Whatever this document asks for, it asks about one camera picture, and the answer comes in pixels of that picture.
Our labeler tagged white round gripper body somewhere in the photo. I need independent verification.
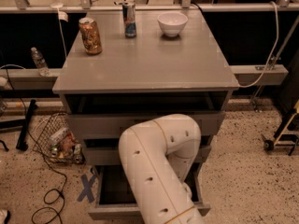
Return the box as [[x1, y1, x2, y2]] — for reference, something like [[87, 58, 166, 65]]
[[182, 182, 192, 198]]

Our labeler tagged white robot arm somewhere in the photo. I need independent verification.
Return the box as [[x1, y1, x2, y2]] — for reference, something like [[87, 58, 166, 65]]
[[119, 114, 206, 224]]

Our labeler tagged grey open bottom drawer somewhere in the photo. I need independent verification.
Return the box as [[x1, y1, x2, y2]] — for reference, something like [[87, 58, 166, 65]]
[[89, 163, 210, 220]]

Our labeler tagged grey middle drawer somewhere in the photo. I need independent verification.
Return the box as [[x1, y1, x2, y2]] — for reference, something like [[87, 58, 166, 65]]
[[83, 135, 212, 165]]

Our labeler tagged grey top drawer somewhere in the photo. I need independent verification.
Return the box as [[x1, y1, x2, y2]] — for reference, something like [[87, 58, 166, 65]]
[[66, 111, 225, 139]]

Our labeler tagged grey drawer cabinet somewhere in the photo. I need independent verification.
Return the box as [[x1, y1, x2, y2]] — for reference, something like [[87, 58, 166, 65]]
[[52, 8, 240, 166]]

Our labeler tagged slim silver blue can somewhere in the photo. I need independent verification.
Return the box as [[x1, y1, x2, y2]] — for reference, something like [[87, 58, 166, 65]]
[[122, 2, 136, 38]]

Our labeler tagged gold brown soda can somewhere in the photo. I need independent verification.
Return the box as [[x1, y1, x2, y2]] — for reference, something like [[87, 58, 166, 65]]
[[78, 17, 102, 55]]

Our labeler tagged black wheeled cart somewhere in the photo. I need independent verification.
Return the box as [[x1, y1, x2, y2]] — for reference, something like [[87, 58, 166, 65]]
[[262, 100, 299, 156]]

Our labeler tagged white ceramic bowl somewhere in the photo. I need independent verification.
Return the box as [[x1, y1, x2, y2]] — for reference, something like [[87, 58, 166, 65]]
[[157, 12, 189, 37]]

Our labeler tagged black bar stand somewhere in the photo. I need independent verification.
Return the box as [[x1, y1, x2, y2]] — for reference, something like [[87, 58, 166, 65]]
[[16, 99, 36, 151]]

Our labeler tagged clear plastic water bottle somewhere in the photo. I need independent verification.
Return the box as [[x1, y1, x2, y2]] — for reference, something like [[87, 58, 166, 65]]
[[31, 47, 50, 77]]

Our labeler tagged white cable right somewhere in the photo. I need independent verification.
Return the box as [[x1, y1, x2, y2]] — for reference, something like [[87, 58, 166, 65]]
[[238, 1, 280, 89]]

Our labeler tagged wire basket with items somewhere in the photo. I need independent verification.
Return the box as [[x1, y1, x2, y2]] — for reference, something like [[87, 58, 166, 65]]
[[34, 113, 85, 164]]

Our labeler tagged black floor cable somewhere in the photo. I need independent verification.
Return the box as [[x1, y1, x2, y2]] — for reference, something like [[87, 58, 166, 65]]
[[0, 63, 68, 224]]

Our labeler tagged white hanging cable left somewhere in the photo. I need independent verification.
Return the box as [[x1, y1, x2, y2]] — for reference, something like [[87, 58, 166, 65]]
[[46, 0, 69, 60]]

